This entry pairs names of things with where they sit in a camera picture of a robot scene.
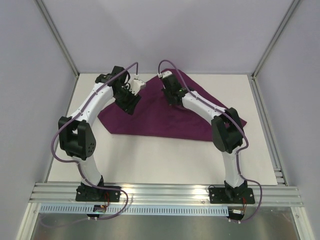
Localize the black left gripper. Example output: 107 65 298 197
114 85 141 115

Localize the purple cloth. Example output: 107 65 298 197
96 70 248 143

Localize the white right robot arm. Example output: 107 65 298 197
158 70 247 203

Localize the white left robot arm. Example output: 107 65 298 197
55 66 146 201

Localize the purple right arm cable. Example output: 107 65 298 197
157 59 263 225

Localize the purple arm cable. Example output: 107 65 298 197
157 59 263 225
50 61 140 227

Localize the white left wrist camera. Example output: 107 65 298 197
128 74 146 96

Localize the right aluminium side rail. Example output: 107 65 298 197
248 74 288 186

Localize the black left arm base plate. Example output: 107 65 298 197
75 183 121 203

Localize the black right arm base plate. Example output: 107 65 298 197
208 185 256 205

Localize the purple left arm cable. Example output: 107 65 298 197
50 61 140 227

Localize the aluminium front frame rail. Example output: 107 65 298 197
29 181 304 207

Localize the left aluminium frame post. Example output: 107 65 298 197
34 0 80 79

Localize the aluminium frame post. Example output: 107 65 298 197
251 0 302 80
34 0 80 79

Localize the right aluminium frame post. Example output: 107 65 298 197
251 0 302 80

